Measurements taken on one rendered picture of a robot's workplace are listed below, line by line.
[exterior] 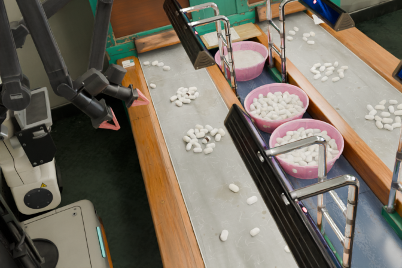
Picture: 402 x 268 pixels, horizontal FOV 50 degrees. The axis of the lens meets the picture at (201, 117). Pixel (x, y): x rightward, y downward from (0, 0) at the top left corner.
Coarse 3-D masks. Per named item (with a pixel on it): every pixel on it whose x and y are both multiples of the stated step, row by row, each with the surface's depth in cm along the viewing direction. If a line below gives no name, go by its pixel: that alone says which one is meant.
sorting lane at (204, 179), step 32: (160, 96) 204; (192, 128) 181; (224, 128) 178; (192, 160) 166; (224, 160) 163; (192, 192) 153; (224, 192) 151; (256, 192) 149; (192, 224) 142; (224, 224) 140; (256, 224) 138; (224, 256) 131; (256, 256) 129; (288, 256) 127
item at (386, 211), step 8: (400, 128) 118; (400, 136) 118; (400, 144) 120; (400, 152) 121; (400, 160) 123; (400, 168) 125; (392, 176) 128; (400, 176) 127; (392, 184) 130; (400, 184) 128; (392, 192) 131; (400, 192) 127; (392, 200) 133; (384, 208) 139; (392, 208) 135; (384, 216) 140; (392, 216) 136; (392, 224) 136; (400, 224) 133; (400, 232) 132
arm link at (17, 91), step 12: (0, 0) 111; (0, 12) 112; (0, 24) 114; (0, 36) 115; (12, 36) 118; (0, 48) 117; (12, 48) 118; (0, 60) 119; (12, 60) 120; (0, 72) 120; (12, 72) 121; (12, 84) 121; (12, 96) 123; (24, 96) 124; (12, 108) 125; (24, 108) 126
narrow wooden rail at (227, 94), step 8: (216, 64) 214; (208, 72) 212; (216, 72) 208; (216, 80) 203; (224, 80) 202; (224, 88) 197; (224, 96) 191; (232, 96) 191; (232, 104) 186; (240, 104) 185
